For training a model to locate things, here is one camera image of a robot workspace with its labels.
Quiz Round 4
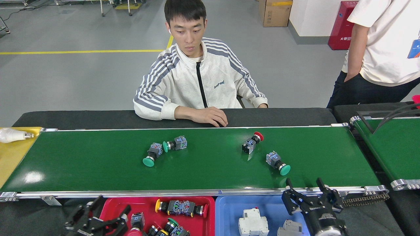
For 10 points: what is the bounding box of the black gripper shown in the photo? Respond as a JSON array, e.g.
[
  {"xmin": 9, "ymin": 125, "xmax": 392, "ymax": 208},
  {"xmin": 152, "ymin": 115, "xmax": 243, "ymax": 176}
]
[
  {"xmin": 281, "ymin": 177, "xmax": 350, "ymax": 236},
  {"xmin": 65, "ymin": 196, "xmax": 132, "ymax": 236}
]

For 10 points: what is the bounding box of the white circuit breaker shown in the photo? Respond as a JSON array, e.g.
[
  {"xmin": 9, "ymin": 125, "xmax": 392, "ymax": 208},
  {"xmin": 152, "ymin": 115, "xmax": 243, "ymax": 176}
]
[
  {"xmin": 277, "ymin": 219, "xmax": 304, "ymax": 236},
  {"xmin": 238, "ymin": 208, "xmax": 270, "ymax": 236}
]

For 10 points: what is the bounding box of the yellow mushroom push button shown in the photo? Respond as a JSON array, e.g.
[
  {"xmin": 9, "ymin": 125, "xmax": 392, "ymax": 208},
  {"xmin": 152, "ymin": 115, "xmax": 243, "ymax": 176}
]
[{"xmin": 155, "ymin": 199, "xmax": 183, "ymax": 217}]

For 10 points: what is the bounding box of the green push button blue block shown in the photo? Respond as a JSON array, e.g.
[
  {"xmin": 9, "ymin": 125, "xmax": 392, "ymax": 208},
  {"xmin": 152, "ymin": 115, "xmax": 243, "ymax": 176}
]
[{"xmin": 163, "ymin": 218, "xmax": 191, "ymax": 236}]

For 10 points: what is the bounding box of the red plastic tray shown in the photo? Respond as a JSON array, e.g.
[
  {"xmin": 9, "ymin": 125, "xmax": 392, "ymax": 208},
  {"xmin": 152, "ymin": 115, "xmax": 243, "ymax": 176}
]
[{"xmin": 98, "ymin": 196, "xmax": 216, "ymax": 236}]

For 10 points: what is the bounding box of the blue plastic tray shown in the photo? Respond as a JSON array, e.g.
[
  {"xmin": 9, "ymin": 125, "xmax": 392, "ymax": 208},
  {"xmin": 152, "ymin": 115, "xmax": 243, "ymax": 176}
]
[{"xmin": 215, "ymin": 195, "xmax": 312, "ymax": 236}]

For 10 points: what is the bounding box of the green conveyor belt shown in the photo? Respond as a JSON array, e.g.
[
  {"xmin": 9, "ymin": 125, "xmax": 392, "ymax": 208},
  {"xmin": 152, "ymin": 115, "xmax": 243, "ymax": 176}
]
[
  {"xmin": 349, "ymin": 115, "xmax": 420, "ymax": 191},
  {"xmin": 0, "ymin": 124, "xmax": 390, "ymax": 202}
]

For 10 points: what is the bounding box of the yellow plastic tray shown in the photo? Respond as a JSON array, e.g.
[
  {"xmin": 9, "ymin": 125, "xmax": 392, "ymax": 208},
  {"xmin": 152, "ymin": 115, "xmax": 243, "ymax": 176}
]
[{"xmin": 0, "ymin": 127, "xmax": 43, "ymax": 188}]

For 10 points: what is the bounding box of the seated person's right hand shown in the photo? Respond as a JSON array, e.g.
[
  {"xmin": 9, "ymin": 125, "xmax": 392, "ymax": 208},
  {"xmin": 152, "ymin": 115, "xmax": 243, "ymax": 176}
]
[{"xmin": 189, "ymin": 107, "xmax": 229, "ymax": 128}]

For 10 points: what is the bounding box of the white light bulb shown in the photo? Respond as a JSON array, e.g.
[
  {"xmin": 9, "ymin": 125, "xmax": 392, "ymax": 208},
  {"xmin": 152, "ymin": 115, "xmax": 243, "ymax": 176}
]
[{"xmin": 0, "ymin": 128, "xmax": 35, "ymax": 144}]

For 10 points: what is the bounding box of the seated person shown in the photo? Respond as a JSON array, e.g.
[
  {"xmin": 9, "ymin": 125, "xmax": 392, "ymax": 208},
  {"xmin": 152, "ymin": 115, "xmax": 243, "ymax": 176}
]
[{"xmin": 133, "ymin": 0, "xmax": 269, "ymax": 121}]

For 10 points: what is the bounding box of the standing person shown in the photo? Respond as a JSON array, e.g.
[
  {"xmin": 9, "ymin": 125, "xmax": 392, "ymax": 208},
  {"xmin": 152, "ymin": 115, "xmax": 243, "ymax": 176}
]
[{"xmin": 326, "ymin": 0, "xmax": 420, "ymax": 109}]

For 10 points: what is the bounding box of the red fire extinguisher cabinet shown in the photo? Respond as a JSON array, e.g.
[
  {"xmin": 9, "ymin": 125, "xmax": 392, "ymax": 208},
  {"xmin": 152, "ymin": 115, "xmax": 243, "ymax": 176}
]
[{"xmin": 328, "ymin": 1, "xmax": 358, "ymax": 50}]

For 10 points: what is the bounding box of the blue ID badge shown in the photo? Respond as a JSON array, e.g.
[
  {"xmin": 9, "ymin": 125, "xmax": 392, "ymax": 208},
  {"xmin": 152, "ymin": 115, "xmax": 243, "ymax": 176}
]
[{"xmin": 407, "ymin": 39, "xmax": 420, "ymax": 59}]

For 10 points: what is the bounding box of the cardboard box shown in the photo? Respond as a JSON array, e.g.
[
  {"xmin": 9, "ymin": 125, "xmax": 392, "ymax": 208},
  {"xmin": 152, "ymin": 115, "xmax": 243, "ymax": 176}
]
[{"xmin": 259, "ymin": 0, "xmax": 293, "ymax": 28}]

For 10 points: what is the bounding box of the black drive chain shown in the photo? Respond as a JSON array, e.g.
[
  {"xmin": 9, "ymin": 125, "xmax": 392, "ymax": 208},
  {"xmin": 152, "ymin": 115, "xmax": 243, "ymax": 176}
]
[{"xmin": 343, "ymin": 193, "xmax": 390, "ymax": 207}]

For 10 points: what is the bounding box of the black bracket frame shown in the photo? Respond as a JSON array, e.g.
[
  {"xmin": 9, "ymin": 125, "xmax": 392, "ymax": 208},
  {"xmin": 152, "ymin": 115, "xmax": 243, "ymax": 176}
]
[{"xmin": 356, "ymin": 110, "xmax": 420, "ymax": 134}]

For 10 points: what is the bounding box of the black cable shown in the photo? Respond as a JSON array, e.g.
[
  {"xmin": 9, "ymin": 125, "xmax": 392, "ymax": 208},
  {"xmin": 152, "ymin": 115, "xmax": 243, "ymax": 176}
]
[{"xmin": 382, "ymin": 103, "xmax": 420, "ymax": 127}]

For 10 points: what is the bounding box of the metal frame rack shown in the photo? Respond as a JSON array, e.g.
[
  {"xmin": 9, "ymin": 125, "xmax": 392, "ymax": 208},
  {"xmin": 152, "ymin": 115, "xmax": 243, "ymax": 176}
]
[
  {"xmin": 115, "ymin": 0, "xmax": 145, "ymax": 16},
  {"xmin": 54, "ymin": 0, "xmax": 115, "ymax": 17}
]

